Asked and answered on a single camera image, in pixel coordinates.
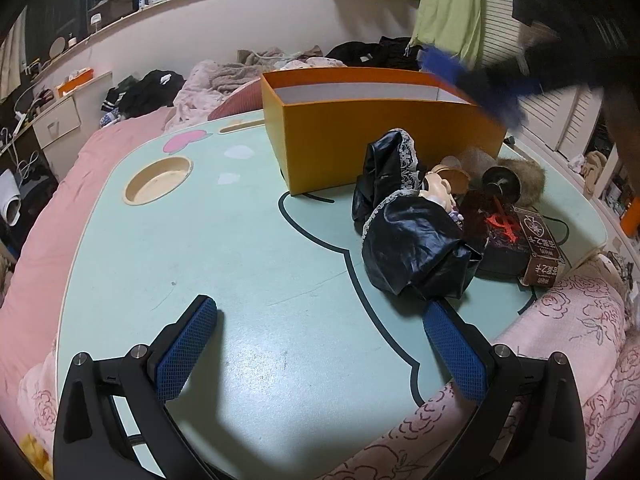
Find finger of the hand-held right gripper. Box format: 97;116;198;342
475;85;530;131
419;44;501;88

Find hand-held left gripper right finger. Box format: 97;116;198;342
422;300;587;480

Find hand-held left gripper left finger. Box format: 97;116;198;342
52;295;219;480

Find shiny metal cup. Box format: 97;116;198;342
481;165;522;202

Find small doll keychain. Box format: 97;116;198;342
420;155;473;223

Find orange storage box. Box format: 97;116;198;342
260;70;508;196

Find black satin lace dress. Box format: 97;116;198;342
351;129;486;301

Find mint green desktop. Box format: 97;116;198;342
55;115;608;480

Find white louvered closet door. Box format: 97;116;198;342
477;0;621;161

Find green hanging garment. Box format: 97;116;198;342
410;0;488;68

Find black clothes pile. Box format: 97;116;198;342
325;35;426;71

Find brown fur pompom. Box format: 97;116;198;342
495;157;547;208

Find black box with red mark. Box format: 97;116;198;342
460;192;533;278

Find small brown printed box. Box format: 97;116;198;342
515;207;568;286

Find pink bed sheet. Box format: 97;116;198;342
0;107;191;441

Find beige crumpled towel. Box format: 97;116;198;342
235;45;326;68

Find yellow cloth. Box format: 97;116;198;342
22;435;53;480

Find white rolled mat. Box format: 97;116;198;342
0;167;23;226

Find pale pink crumpled comforter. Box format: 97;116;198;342
165;57;351;133

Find black clothes with white stripes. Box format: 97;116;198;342
100;70;186;126

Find white cabinet with drawer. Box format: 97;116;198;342
30;72;113;151

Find small orange box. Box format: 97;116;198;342
55;67;96;98

